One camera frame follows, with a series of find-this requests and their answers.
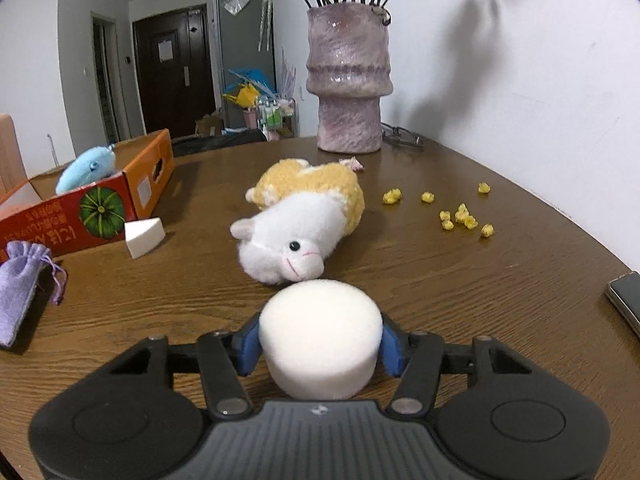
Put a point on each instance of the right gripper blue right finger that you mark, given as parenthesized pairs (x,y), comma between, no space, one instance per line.
(393,347)

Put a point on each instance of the yellow blue bags pile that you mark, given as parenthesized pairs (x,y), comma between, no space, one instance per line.
(250,85)

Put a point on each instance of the black eyeglasses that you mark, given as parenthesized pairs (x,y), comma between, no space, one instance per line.
(398,136)

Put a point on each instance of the yellow popcorn cluster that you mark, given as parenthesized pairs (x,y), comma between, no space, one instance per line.
(448,220)

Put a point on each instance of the red cardboard box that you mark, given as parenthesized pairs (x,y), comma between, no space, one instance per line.
(96,213)

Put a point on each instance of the grey refrigerator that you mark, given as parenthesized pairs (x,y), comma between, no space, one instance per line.
(238,37)

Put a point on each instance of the light blue plush whale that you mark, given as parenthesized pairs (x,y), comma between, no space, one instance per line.
(92,165)

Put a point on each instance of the brown cardboard box on floor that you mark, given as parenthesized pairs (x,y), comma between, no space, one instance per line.
(210,125)

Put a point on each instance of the wire basket with bottles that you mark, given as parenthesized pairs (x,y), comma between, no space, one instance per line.
(275,117)

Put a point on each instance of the purple ceramic vase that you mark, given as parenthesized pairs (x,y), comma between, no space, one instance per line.
(348,70)

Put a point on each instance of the black smartphone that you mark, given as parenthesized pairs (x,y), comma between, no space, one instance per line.
(624,293)

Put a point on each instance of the yellow white plush hamster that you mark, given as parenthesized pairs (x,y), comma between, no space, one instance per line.
(304,212)

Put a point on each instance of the dark entrance door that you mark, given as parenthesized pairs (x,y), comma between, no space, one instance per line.
(174,73)

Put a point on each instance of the pink bucket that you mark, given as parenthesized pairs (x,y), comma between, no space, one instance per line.
(250,118)

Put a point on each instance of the lavender drawstring pouch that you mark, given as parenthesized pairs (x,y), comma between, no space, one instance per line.
(19,278)

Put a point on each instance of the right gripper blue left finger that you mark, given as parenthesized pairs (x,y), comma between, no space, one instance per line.
(245,347)

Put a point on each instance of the yellow popcorn piece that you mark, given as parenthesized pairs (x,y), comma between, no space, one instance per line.
(484,188)
(392,196)
(427,197)
(487,230)

